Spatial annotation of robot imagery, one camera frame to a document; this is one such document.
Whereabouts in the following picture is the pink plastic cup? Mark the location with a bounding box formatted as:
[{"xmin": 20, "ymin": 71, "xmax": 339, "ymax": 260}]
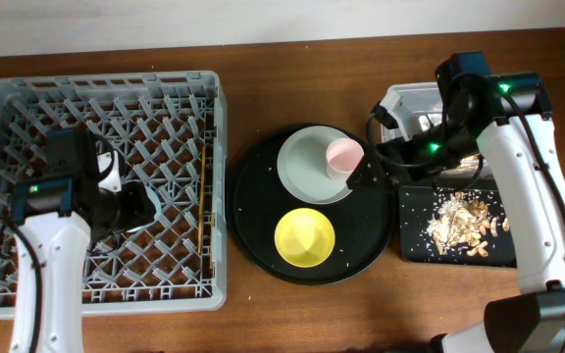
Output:
[{"xmin": 326, "ymin": 138, "xmax": 365, "ymax": 180}]

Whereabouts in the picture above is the light blue plastic cup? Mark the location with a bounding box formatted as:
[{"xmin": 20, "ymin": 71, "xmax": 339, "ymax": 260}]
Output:
[{"xmin": 122, "ymin": 181, "xmax": 161, "ymax": 232}]

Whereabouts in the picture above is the yellow bowl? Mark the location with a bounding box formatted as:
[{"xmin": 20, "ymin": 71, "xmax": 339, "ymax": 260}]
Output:
[{"xmin": 274, "ymin": 208, "xmax": 335, "ymax": 269}]

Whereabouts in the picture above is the food scraps pile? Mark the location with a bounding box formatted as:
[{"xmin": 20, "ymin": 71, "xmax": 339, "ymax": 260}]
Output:
[{"xmin": 426, "ymin": 192, "xmax": 510, "ymax": 258}]

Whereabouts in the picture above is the brown wooden chopstick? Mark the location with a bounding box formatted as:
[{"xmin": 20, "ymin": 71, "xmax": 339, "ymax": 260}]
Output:
[
  {"xmin": 209, "ymin": 212, "xmax": 215, "ymax": 274},
  {"xmin": 197, "ymin": 144, "xmax": 207, "ymax": 256}
]

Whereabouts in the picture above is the gold foil snack wrapper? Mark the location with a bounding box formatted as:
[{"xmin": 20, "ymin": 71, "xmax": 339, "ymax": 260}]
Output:
[{"xmin": 450, "ymin": 155, "xmax": 479, "ymax": 176}]

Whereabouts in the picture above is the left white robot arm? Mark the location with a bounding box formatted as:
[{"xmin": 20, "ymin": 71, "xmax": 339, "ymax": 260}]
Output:
[{"xmin": 5, "ymin": 127, "xmax": 161, "ymax": 352}]

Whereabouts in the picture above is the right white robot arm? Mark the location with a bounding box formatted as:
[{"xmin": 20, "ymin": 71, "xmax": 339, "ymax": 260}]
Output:
[{"xmin": 347, "ymin": 52, "xmax": 565, "ymax": 352}]

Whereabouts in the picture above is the grey plastic dishwasher rack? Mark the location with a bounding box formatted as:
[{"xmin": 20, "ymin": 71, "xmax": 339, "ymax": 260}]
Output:
[{"xmin": 0, "ymin": 71, "xmax": 227, "ymax": 320}]

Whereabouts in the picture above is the grey round plate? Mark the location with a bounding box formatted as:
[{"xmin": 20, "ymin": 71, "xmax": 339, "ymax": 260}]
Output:
[{"xmin": 277, "ymin": 126, "xmax": 353, "ymax": 205}]

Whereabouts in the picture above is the black rectangular tray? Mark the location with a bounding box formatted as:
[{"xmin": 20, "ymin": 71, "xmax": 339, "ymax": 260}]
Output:
[{"xmin": 399, "ymin": 178, "xmax": 516, "ymax": 268}]

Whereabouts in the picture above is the round black tray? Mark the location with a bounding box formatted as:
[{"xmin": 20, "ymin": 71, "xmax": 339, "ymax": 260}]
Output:
[{"xmin": 226, "ymin": 125, "xmax": 397, "ymax": 285}]

